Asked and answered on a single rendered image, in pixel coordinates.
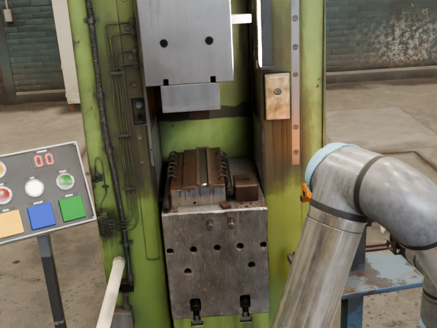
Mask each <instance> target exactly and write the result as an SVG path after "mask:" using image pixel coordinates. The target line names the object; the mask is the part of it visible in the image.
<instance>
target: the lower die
mask: <svg viewBox="0 0 437 328"><path fill-rule="evenodd" d="M199 148H206V151H207V169H208V178H209V187H200V184H199V160H198V149H199ZM219 150H220V147H217V148H209V147H208V146H201V147H196V149H195V150H184V152H179V153H178V167H177V171H178V172H177V176H176V179H177V181H176V182H175V178H174V177H173V176H172V179H171V186H170V196H171V203H172V207H178V206H196V205H205V204H219V202H223V201H226V191H225V182H224V177H223V176H222V177H220V180H218V178H219V176H220V175H222V174H224V173H223V172H221V173H220V174H219V176H218V172H219V171H221V170H223V168H220V169H219V171H217V169H218V167H220V166H222V164H219V165H218V167H217V164H218V163H219V162H222V160H221V159H220V160H219V161H218V163H216V162H217V159H218V158H221V156H219V157H218V158H217V159H216V155H215V154H216V152H217V151H219ZM193 202H196V204H193Z"/></svg>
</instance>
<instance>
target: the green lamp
mask: <svg viewBox="0 0 437 328"><path fill-rule="evenodd" d="M59 184H60V186H62V187H70V186H71V184H72V178H71V177H70V176H69V175H67V174H64V175H62V176H61V177H60V178H59Z"/></svg>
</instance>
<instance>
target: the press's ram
mask: <svg viewBox="0 0 437 328"><path fill-rule="evenodd" d="M137 12H138V19H139V31H140V43H141V49H142V61H143V68H144V80H145V86H146V87H154V86H163V85H164V82H165V80H166V79H168V85H184V84H195V83H210V82H211V78H210V76H215V80H216V82H225V81H233V80H234V78H233V51H232V23H251V22H252V19H251V13H246V14H231V9H230V0H137Z"/></svg>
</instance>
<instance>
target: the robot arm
mask: <svg viewBox="0 0 437 328"><path fill-rule="evenodd" d="M305 182H307V183H306V186H307V188H308V189H309V191H310V192H311V193H312V194H311V199H310V202H309V204H308V205H309V209H308V213H307V216H306V219H305V222H304V226H303V228H302V232H301V234H300V238H299V241H298V244H297V248H296V251H295V254H294V257H293V260H292V263H291V267H290V269H289V273H288V276H287V279H286V282H285V285H284V289H283V292H282V295H281V298H280V302H279V304H278V308H277V310H276V314H275V317H274V320H273V323H272V327H271V328H331V326H332V323H333V321H334V317H335V315H336V311H337V309H338V305H339V302H340V299H341V296H342V293H343V290H344V287H345V284H346V281H347V278H348V276H349V271H350V269H351V266H352V262H353V260H354V256H355V254H356V250H357V248H358V244H359V242H360V238H361V236H362V232H363V230H364V226H365V225H366V224H367V222H368V219H369V218H371V219H372V220H374V221H376V222H377V223H378V224H380V229H381V232H382V233H383V234H384V233H385V231H386V230H387V231H388V232H389V233H390V241H389V240H388V239H387V241H386V246H387V248H388V249H389V250H390V251H391V252H392V253H393V254H394V255H398V254H401V255H402V256H403V257H404V258H405V259H406V260H407V261H408V262H409V263H410V264H411V265H413V266H414V267H415V268H416V269H417V270H418V271H419V272H420V273H421V274H422V275H423V276H424V279H423V291H422V298H421V309H420V311H419V317H420V321H419V322H420V326H421V328H437V185H435V184H434V183H433V182H432V181H431V180H429V179H428V178H427V177H426V176H425V175H423V174H422V173H420V172H419V171H417V170H416V169H415V168H413V167H411V166H410V165H408V164H406V163H404V162H402V161H400V160H398V159H395V158H393V157H388V156H384V155H382V154H378V153H376V152H372V151H369V150H366V149H363V148H360V147H359V146H356V145H354V144H345V143H330V144H328V145H326V146H324V147H323V148H322V149H320V150H318V151H317V152H316V153H315V155H314V156H313V157H312V158H311V160H310V162H309V163H308V166H307V169H306V173H305ZM390 244H391V246H392V247H393V250H391V249H390V248H389V245H390ZM397 249H400V251H399V252H398V253H397Z"/></svg>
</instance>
